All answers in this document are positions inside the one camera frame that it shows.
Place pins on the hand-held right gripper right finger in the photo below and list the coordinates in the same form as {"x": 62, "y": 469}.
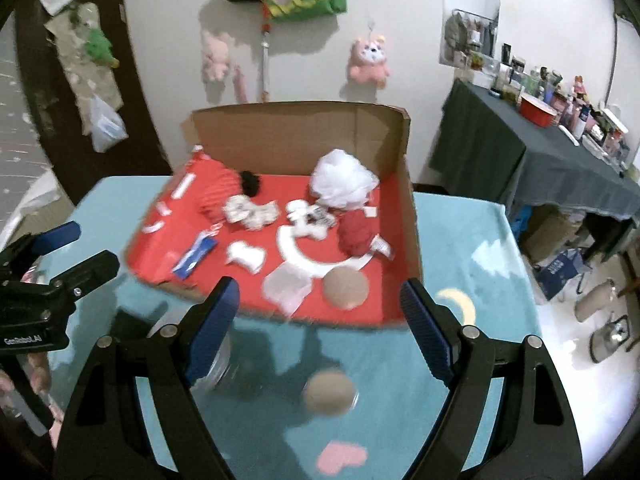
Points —
{"x": 430, "y": 330}

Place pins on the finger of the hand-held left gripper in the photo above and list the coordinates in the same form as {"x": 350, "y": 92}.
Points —
{"x": 95, "y": 267}
{"x": 60, "y": 234}

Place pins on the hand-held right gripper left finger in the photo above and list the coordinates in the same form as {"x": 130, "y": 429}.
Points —
{"x": 215, "y": 330}

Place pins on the small blue packet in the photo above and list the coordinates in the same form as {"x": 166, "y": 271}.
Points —
{"x": 195, "y": 257}

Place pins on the white fabric piece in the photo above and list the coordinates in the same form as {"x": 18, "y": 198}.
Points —
{"x": 245, "y": 256}

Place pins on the white gauze pad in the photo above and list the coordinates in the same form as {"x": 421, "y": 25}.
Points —
{"x": 287, "y": 287}

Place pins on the beige powder puff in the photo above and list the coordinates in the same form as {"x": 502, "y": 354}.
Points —
{"x": 345, "y": 287}

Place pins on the red knit scrubber ball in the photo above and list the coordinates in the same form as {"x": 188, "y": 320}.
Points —
{"x": 357, "y": 232}

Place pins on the cream crochet scrunchie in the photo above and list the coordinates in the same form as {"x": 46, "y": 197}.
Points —
{"x": 250, "y": 212}

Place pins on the white fluffy sheep plush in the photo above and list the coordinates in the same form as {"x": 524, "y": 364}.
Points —
{"x": 305, "y": 220}

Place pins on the orange mesh bath sponge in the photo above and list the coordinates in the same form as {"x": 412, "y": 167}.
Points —
{"x": 217, "y": 185}

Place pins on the black scrunchie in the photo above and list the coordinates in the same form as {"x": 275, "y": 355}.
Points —
{"x": 249, "y": 182}

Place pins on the white mesh bath pouf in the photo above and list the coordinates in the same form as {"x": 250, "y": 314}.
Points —
{"x": 345, "y": 180}

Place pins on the cardboard box red lining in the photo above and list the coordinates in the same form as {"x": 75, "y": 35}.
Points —
{"x": 300, "y": 135}

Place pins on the person's left hand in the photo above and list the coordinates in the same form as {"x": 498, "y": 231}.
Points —
{"x": 40, "y": 375}

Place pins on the large glass jar metal lid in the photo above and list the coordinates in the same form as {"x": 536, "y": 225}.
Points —
{"x": 222, "y": 360}

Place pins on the dark brown door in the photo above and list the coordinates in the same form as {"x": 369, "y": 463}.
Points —
{"x": 50, "y": 150}

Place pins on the clear plastic bag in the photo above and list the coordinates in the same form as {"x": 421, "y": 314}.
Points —
{"x": 105, "y": 127}

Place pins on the small clear plastic jar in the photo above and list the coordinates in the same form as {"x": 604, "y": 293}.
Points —
{"x": 330, "y": 392}

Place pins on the blue printed carton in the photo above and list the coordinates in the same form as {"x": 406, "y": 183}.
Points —
{"x": 560, "y": 275}

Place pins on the beige boot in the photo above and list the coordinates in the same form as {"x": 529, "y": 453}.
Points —
{"x": 595, "y": 300}

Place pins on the steel kettle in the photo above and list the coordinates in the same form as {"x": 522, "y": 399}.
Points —
{"x": 610, "y": 340}

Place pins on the table with dark grey cloth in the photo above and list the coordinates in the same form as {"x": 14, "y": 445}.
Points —
{"x": 500, "y": 155}

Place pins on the green frog plush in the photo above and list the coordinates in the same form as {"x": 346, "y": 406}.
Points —
{"x": 100, "y": 47}

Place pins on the pale pink plush toy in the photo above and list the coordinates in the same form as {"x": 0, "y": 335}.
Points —
{"x": 217, "y": 55}

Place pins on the red basin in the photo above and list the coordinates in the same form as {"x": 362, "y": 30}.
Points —
{"x": 537, "y": 110}

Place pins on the red beaded hanging charm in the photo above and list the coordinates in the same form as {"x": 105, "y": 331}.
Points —
{"x": 266, "y": 50}

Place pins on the pink bear plush toy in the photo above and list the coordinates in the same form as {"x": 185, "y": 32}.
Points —
{"x": 370, "y": 60}

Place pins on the beige hanging wall organizer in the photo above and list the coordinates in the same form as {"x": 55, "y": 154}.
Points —
{"x": 95, "y": 85}

